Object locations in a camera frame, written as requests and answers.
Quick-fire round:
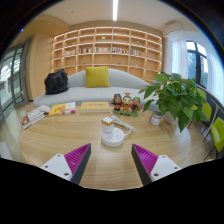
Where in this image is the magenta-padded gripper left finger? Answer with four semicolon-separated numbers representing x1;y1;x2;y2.
40;143;92;185

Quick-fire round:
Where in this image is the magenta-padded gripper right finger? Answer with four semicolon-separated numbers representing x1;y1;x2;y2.
131;143;182;186

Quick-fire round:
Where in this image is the white charger with gold band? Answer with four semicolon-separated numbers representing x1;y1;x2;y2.
101;116;115;135

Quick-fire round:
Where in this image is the round white power strip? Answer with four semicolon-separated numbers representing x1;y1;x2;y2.
100;127;125;148

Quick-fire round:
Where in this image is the small white printed cup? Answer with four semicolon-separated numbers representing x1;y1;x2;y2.
149;110;164;127

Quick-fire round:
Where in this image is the white plant pot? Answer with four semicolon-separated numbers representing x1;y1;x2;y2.
163;109;179;127

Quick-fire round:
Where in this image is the yellow and white book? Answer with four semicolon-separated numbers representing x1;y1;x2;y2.
48;101;77;117

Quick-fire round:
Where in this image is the yellow hardcover book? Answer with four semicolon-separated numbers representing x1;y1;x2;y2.
79;101;111;114

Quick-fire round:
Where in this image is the three-figure figurine set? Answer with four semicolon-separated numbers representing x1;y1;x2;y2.
110;92;143;118

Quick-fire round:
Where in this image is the red and white magazine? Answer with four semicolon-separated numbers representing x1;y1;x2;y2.
20;104;52;130

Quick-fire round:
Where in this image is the light grey curved sofa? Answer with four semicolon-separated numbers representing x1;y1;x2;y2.
32;68;161;111

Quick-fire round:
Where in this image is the green leafy plant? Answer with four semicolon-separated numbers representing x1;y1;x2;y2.
138;72;209;133

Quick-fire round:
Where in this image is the black backpack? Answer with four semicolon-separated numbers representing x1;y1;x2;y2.
44;68;70;96

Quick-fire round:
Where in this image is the yellow cushion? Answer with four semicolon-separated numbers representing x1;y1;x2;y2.
84;65;111;89

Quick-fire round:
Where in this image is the white sheer curtain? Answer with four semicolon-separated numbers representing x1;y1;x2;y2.
169;38;189;79
206;49;224;104

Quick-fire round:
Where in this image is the black-framed window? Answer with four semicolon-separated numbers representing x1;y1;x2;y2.
185;40;209;89

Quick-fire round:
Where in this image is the long ceiling light strip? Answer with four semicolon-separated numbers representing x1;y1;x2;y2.
112;0;119;22

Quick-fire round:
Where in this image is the white power strip cable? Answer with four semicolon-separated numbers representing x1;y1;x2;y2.
113;114;137;138

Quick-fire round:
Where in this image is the wooden wall shelf unit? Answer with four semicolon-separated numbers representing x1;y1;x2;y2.
50;26;164;83

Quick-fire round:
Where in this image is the glass door with dark frame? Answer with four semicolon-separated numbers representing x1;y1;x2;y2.
0;39;31;124

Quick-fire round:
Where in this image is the white wall air conditioner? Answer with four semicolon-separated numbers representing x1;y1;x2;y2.
165;21;184;34

